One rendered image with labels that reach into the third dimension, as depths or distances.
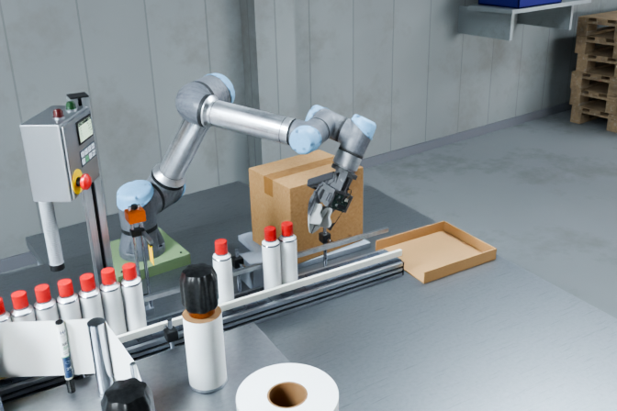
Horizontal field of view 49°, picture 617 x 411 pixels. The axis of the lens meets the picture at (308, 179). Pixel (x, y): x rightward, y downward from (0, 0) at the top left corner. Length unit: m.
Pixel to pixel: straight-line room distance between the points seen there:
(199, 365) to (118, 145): 2.86
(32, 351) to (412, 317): 0.99
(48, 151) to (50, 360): 0.48
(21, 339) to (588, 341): 1.41
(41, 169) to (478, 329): 1.20
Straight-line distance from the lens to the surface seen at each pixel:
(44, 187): 1.67
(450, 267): 2.18
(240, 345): 1.77
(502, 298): 2.10
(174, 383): 1.68
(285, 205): 2.11
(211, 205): 2.71
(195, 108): 1.94
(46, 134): 1.62
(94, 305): 1.76
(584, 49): 6.79
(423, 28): 5.60
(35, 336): 1.67
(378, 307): 2.00
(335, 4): 4.98
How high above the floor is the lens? 1.89
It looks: 21 degrees down
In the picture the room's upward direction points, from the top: 1 degrees counter-clockwise
